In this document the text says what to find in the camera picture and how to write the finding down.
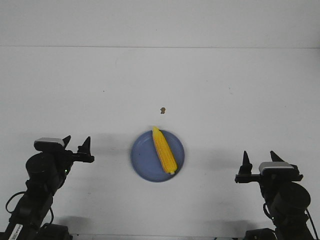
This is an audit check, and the small brown table mark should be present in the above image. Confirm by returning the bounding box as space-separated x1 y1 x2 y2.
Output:
160 107 166 115

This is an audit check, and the blue round plate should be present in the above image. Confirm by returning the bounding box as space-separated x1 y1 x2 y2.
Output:
130 130 185 183

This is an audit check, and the yellow corn cob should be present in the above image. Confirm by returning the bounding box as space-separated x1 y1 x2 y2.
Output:
152 126 178 175

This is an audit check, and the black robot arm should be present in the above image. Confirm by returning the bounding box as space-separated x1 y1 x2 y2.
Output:
235 151 319 240
0 136 95 240

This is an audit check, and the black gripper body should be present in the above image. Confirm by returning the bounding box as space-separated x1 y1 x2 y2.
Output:
58 150 95 175
234 164 304 198

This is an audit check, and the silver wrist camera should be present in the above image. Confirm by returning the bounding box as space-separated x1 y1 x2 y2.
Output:
258 161 294 175
33 137 65 152

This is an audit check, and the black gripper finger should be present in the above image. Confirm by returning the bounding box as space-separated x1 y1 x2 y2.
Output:
238 150 253 175
77 136 91 156
270 150 285 162
62 135 71 149

